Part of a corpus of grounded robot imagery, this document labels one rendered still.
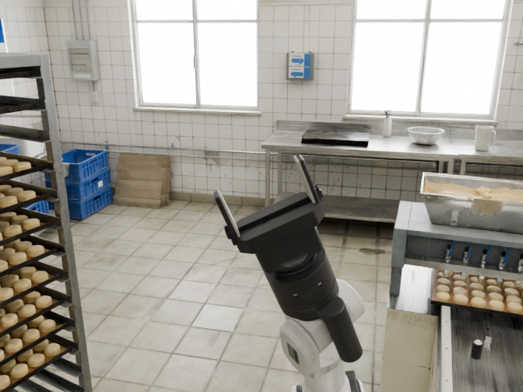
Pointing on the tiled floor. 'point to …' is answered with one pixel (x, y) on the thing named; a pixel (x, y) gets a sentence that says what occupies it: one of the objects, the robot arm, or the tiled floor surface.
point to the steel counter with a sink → (454, 145)
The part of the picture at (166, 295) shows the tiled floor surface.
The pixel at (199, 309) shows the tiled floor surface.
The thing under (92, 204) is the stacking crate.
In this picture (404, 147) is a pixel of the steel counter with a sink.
